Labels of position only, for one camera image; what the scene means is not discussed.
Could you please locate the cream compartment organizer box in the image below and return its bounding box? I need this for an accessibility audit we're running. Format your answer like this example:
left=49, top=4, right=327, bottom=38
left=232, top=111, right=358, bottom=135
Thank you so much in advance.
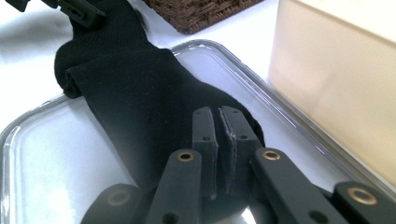
left=268, top=0, right=396, bottom=189

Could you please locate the brown woven basket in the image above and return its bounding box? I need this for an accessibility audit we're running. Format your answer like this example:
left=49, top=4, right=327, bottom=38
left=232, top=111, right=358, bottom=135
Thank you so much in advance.
left=143, top=0, right=265, bottom=35

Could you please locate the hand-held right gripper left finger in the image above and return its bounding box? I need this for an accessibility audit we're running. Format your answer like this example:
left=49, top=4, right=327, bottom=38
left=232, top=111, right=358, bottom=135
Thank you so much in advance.
left=191, top=105, right=219, bottom=200

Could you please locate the black sock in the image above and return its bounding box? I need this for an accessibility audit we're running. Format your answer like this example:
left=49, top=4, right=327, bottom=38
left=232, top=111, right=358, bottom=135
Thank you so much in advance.
left=54, top=0, right=266, bottom=194

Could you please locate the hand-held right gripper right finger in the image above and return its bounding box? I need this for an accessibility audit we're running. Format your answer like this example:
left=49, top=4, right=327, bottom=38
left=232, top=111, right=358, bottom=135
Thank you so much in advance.
left=219, top=105, right=265, bottom=196

